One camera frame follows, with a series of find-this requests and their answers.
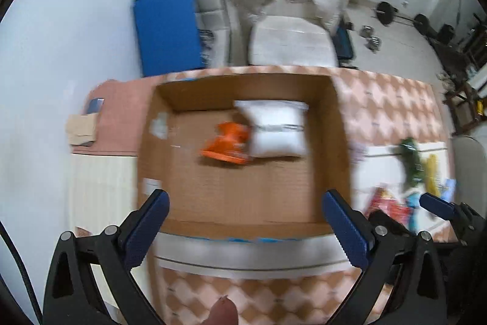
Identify yellow silver scouring sponge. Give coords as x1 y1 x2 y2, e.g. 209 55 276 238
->
423 154 442 198

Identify white packaged pillow pack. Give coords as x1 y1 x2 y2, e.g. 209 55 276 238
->
234 100 309 158

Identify blue folded mat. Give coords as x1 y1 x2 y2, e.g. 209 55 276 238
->
133 0 205 77

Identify blue black weight bench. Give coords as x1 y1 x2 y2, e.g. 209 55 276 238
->
332 19 355 61

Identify checkered tablecloth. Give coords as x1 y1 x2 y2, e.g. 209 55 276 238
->
68 66 451 323

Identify dark wooden chair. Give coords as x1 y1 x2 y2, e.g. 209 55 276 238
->
443 82 486 135

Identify green snack packet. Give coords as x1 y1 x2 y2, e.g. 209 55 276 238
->
399 137 424 189

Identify white padded chair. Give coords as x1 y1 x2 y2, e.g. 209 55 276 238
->
248 16 338 68

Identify light blue long snack bar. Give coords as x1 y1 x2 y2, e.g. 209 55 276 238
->
405 191 421 234

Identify short barbell on floor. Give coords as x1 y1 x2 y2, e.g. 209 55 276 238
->
375 1 430 35

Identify open cardboard box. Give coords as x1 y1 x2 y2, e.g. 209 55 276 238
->
137 73 351 240

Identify small blue card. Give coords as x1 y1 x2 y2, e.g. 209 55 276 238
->
85 97 104 115

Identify blue white tissue pack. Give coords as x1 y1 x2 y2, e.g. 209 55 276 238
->
441 178 457 203

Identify grey plastic chair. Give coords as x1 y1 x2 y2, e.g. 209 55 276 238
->
451 135 486 216

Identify chrome dumbbells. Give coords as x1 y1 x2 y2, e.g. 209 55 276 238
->
359 26 381 53

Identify orange snack bag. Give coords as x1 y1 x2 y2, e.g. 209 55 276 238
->
201 122 250 165

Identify red snack bag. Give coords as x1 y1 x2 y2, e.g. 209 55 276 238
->
365 187 411 228

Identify beige paper piece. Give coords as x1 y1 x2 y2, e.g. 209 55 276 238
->
65 113 98 146

